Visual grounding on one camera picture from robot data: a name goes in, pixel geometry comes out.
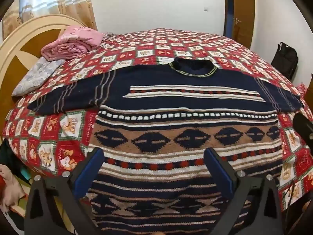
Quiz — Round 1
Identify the red checked printed blanket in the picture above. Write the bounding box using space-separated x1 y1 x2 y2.
2 27 313 216

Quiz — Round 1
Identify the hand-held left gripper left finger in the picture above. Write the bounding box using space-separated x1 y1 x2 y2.
24 147 105 235

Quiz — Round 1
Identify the dark door frame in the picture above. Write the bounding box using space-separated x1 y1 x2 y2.
224 0 234 36

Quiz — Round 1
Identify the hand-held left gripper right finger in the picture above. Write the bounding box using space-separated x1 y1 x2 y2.
203 147 285 235

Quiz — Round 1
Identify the brown wooden door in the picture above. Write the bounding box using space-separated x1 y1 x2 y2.
231 0 256 49

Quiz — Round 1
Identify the black bag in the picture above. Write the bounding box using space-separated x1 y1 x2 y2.
271 42 299 80

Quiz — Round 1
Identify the grey floral quilt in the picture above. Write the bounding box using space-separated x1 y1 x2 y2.
12 56 66 97

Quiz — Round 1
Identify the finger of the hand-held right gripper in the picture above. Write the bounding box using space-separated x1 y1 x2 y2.
293 112 313 150

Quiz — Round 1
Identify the pink cloth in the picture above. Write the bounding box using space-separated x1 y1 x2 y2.
0 164 28 209

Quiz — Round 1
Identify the cream wooden headboard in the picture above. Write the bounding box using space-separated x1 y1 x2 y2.
0 14 88 137

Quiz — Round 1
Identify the navy patterned knit sweater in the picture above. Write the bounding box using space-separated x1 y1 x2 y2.
27 57 304 235

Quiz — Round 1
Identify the pink folded quilt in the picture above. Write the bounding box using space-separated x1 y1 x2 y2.
40 26 104 61

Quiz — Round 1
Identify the beige patterned curtain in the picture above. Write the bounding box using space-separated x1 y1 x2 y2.
2 0 98 41

